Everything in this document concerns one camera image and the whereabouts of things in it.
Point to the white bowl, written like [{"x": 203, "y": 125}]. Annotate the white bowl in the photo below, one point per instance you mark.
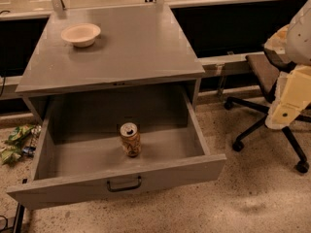
[{"x": 81, "y": 35}]

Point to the blue snack packet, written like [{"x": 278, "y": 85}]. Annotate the blue snack packet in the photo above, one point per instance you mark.
[{"x": 28, "y": 151}]

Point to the green chip bag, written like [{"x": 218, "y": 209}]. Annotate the green chip bag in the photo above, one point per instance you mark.
[
  {"x": 19, "y": 134},
  {"x": 10, "y": 155}
]

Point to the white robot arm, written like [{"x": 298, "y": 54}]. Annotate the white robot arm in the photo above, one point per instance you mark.
[{"x": 298, "y": 47}]

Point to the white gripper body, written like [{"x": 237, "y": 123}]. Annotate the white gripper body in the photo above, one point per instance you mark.
[{"x": 299, "y": 40}]

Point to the orange soda can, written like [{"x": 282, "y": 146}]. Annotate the orange soda can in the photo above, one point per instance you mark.
[{"x": 130, "y": 139}]

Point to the grey cabinet counter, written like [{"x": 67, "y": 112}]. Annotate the grey cabinet counter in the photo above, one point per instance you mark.
[{"x": 137, "y": 44}]

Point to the black drawer handle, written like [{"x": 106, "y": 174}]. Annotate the black drawer handle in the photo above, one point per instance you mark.
[{"x": 131, "y": 184}]

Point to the silver snack packet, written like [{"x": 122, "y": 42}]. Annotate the silver snack packet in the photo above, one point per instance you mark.
[{"x": 35, "y": 134}]

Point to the grey open drawer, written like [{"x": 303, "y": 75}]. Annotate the grey open drawer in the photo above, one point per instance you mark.
[{"x": 80, "y": 146}]

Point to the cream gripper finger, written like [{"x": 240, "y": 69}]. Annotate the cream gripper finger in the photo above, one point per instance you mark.
[{"x": 292, "y": 96}]

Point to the black office chair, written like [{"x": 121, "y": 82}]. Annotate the black office chair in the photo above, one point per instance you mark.
[{"x": 267, "y": 67}]

